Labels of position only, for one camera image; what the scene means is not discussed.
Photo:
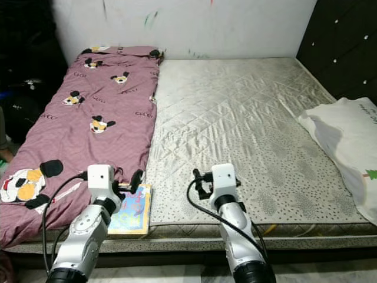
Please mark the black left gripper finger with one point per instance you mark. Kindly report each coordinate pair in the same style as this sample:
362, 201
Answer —
137, 180

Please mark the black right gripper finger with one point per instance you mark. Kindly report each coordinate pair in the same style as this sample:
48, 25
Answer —
197, 178

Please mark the colourful children's book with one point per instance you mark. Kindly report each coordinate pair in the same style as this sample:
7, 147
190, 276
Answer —
131, 215

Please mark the white pillow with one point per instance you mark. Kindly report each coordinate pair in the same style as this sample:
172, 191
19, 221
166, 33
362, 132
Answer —
347, 141

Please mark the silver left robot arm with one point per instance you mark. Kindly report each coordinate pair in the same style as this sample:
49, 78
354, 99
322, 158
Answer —
82, 242

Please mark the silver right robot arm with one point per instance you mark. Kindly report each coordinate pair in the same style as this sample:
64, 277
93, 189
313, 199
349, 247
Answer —
241, 242

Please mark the purple cartoon print blanket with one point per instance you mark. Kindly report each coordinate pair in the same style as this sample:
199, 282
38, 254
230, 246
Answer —
94, 135

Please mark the grey patterned mattress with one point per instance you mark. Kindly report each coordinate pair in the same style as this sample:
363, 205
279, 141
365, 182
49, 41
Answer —
230, 118

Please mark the black backpack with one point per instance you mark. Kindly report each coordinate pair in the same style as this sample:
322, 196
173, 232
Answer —
29, 71

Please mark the dark tufted headboard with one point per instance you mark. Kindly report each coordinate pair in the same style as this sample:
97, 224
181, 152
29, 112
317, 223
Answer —
341, 41

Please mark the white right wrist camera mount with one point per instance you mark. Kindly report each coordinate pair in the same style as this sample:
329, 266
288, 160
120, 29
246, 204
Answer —
225, 183

